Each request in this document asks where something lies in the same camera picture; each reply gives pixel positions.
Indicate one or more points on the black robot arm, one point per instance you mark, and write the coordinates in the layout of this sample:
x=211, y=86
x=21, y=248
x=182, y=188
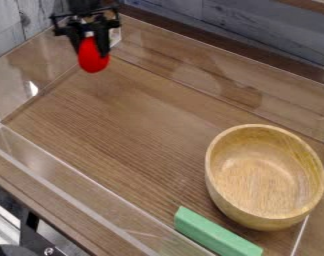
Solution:
x=79, y=6

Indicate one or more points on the clear acrylic corner bracket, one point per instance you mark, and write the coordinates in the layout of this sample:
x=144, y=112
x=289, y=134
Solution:
x=115, y=36

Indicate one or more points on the wooden bowl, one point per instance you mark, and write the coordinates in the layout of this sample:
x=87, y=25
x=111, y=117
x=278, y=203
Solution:
x=263, y=176

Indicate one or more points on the clear acrylic enclosure wall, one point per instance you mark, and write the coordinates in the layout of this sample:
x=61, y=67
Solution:
x=110, y=178

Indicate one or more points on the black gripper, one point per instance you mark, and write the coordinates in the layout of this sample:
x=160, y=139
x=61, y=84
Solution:
x=68, y=23

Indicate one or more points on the black table leg bracket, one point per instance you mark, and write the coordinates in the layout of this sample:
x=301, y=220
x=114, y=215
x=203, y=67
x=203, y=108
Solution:
x=32, y=240

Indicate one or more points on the green foam block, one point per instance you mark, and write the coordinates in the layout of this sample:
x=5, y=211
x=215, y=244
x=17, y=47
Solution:
x=211, y=235

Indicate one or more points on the red plush strawberry toy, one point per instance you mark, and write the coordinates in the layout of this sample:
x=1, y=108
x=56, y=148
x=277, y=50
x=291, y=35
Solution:
x=90, y=60

